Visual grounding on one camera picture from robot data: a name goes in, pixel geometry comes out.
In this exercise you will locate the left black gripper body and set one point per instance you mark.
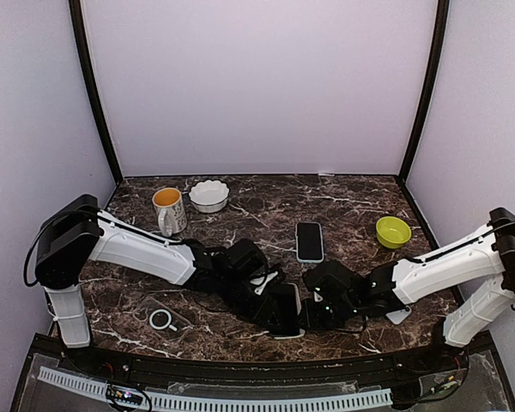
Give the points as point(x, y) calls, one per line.
point(245, 309)

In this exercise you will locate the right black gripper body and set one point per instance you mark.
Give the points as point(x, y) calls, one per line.
point(326, 318)

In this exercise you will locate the clear white phone case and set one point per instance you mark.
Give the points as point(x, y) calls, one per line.
point(289, 335)

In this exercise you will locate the black phone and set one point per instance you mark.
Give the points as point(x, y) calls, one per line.
point(287, 311)

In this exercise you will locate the light blue phone case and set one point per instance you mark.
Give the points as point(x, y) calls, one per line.
point(310, 241)

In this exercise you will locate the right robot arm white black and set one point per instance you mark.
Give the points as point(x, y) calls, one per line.
point(340, 294)

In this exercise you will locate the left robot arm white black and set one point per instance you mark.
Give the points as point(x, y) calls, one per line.
point(82, 232)

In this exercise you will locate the white phone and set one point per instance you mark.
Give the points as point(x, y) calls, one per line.
point(398, 316)

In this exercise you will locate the transparent clear phone case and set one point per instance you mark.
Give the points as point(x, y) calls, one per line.
point(161, 320)

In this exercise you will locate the green bowl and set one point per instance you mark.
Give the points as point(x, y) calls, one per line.
point(392, 232)

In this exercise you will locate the white scalloped bowl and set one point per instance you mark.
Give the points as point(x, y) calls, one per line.
point(209, 196)

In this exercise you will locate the floral white mug yellow inside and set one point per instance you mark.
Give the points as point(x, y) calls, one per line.
point(170, 210)

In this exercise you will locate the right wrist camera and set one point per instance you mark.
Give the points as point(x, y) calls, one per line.
point(318, 298)

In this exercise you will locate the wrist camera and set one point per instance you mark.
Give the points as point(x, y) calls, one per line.
point(259, 284)
point(318, 298)

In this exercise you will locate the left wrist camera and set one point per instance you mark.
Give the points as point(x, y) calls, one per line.
point(259, 284)

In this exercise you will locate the white slotted cable duct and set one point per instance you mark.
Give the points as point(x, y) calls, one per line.
point(130, 398)

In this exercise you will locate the left black frame post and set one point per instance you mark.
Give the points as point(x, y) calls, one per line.
point(85, 61)

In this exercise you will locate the black frame post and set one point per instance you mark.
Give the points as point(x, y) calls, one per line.
point(434, 56)
point(85, 61)

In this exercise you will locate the right black frame post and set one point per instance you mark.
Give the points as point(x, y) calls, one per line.
point(434, 56)

